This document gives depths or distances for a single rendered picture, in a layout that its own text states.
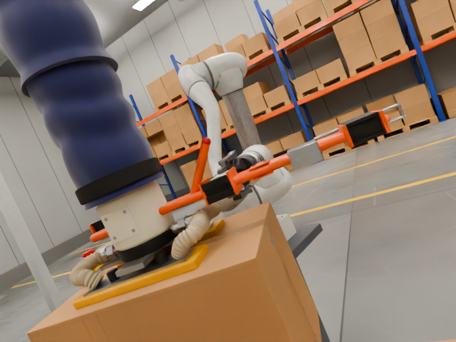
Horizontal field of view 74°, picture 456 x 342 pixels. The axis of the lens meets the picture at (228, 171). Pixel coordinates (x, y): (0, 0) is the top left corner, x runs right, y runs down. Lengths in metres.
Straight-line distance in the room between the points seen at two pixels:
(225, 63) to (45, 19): 0.79
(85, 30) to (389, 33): 7.26
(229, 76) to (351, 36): 6.50
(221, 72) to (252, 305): 1.03
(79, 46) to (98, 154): 0.26
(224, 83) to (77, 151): 0.82
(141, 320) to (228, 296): 0.21
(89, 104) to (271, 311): 0.60
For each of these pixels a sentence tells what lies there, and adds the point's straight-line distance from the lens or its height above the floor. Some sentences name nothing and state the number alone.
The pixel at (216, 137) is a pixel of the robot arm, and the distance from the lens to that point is 1.19.
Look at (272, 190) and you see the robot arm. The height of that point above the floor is 1.00.
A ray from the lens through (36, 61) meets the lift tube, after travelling 0.83.
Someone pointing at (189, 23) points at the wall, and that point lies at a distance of 10.57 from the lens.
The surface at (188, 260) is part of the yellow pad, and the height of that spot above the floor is 1.09.
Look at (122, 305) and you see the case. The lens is 0.74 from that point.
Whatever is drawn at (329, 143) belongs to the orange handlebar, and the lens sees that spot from 0.70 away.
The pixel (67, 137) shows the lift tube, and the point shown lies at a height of 1.45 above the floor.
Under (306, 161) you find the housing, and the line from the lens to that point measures 0.69.
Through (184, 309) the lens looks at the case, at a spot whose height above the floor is 1.01.
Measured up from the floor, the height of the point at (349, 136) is 1.21.
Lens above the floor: 1.29
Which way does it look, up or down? 5 degrees down
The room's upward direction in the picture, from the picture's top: 23 degrees counter-clockwise
